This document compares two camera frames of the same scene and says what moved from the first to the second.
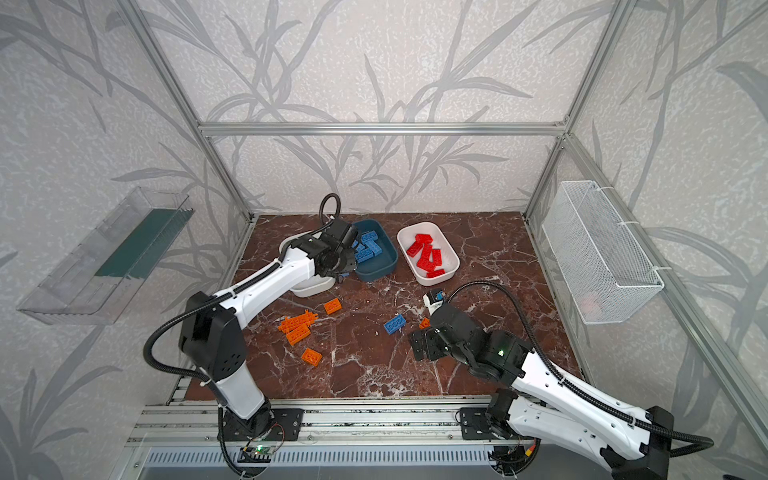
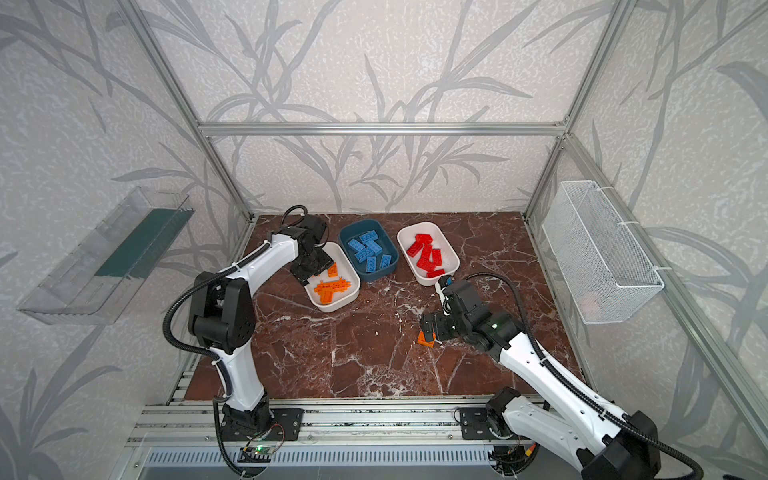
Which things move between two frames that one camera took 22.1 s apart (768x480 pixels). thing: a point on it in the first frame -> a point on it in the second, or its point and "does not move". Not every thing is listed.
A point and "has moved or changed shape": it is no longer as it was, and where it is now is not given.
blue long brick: x=364 y=254 does not move
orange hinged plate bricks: x=297 y=327 -> x=326 y=289
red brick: x=423 y=239 does not move
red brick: x=426 y=264 does not move
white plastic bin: x=318 y=284 has moved or changed shape
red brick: x=415 y=248 does not move
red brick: x=437 y=257 does not move
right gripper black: x=429 y=339 -> x=436 y=322
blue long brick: x=374 y=247 does not move
